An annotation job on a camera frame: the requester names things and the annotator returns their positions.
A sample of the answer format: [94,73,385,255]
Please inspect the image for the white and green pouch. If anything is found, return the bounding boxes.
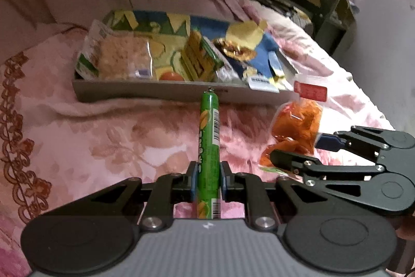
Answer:
[76,20,112,78]

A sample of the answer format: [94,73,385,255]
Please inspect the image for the pink floral blanket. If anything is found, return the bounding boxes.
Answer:
[0,0,415,277]

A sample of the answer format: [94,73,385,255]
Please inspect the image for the clear rice cracker pack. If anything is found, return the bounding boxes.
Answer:
[95,33,156,81]

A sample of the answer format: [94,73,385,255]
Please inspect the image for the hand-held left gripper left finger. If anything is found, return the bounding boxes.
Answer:
[42,161,200,230]

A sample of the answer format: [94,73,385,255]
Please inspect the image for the navy stick sachet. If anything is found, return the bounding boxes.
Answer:
[249,50,286,92]

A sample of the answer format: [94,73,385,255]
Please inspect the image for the small orange fruit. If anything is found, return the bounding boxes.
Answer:
[160,71,185,81]

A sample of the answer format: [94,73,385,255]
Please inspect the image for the yellow-green snack packet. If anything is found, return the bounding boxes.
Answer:
[180,30,226,82]

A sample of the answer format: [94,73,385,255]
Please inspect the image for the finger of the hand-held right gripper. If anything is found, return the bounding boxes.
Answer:
[269,149,386,196]
[316,125,394,167]

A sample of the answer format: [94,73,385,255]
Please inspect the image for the pale green wrapper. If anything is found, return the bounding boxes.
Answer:
[259,166,289,176]

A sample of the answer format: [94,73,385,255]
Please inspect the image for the orange snack bag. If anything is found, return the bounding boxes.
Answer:
[259,73,328,169]

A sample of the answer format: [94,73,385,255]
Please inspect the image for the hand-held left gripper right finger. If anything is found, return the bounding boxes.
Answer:
[220,161,357,230]

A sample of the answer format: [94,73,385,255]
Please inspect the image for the green sausage stick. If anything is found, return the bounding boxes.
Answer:
[196,87,222,220]

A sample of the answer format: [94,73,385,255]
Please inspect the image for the printed cardboard box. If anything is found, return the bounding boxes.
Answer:
[72,9,297,104]

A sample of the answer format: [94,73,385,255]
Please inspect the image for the gold snack packet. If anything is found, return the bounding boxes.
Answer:
[211,36,257,62]

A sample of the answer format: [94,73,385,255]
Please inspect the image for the small dark clear packet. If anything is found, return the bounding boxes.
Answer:
[216,64,242,83]

